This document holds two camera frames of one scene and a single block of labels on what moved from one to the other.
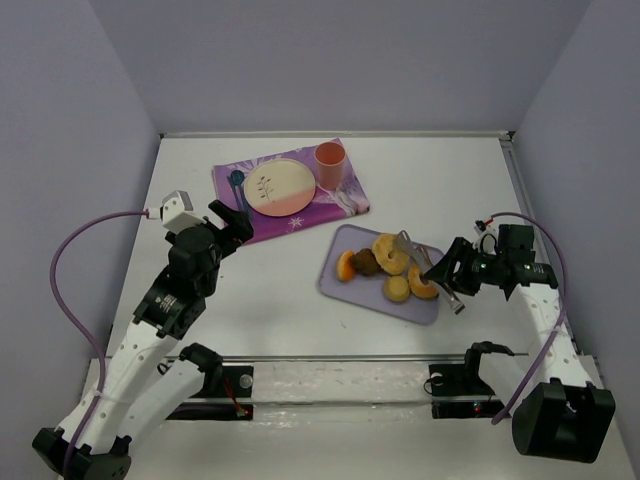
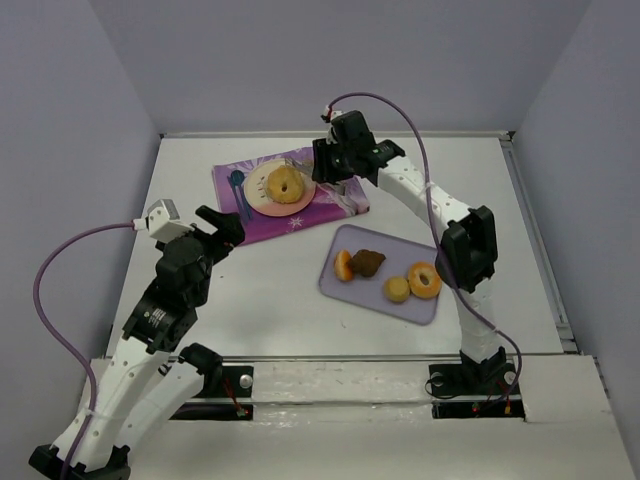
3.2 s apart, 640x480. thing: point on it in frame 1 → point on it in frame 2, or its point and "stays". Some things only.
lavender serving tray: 369,290 stays
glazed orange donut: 418,286 stays
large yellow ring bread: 391,256 → 279,176
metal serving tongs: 404,243 → 304,167
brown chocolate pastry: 365,262 stays
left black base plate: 237,381 stays
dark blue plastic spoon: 237,178 stays
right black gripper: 461,267 → 325,163
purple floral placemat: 347,200 stays
